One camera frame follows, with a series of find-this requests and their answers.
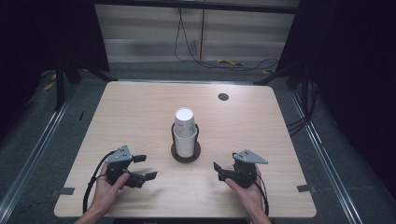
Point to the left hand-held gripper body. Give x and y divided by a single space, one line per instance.
120 156

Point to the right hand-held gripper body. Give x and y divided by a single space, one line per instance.
249 158

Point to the person's right hand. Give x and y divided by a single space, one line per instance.
252 197

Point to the person's left hand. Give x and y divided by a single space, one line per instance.
107 193

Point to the grey round table grommet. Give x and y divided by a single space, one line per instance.
223 96

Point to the grey tape strip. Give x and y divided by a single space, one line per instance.
305 188
66 191

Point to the small yellow tape scrap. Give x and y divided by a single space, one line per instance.
265 72

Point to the black metal stand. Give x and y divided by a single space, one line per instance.
59 84

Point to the black curtain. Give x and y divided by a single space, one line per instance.
351 62
40 34

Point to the black crossbar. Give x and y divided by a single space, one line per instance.
199 5

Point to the metal floor rail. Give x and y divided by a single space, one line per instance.
323 155
34 155

